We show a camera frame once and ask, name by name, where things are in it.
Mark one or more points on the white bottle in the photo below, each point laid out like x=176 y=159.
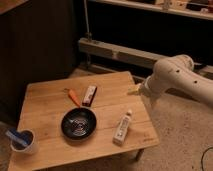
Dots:
x=122 y=128

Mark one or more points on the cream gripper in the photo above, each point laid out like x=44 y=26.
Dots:
x=135 y=90

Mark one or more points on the grey metal shelf rail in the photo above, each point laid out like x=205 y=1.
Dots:
x=138 y=59

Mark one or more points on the wooden table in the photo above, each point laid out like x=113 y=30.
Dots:
x=118 y=123

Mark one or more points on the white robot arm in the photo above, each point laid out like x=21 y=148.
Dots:
x=176 y=72

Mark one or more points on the metal vertical pole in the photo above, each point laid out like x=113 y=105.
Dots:
x=88 y=33

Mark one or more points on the black frying pan orange handle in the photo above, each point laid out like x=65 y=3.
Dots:
x=78 y=123

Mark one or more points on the blue utensil in cup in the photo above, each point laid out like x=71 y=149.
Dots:
x=17 y=137

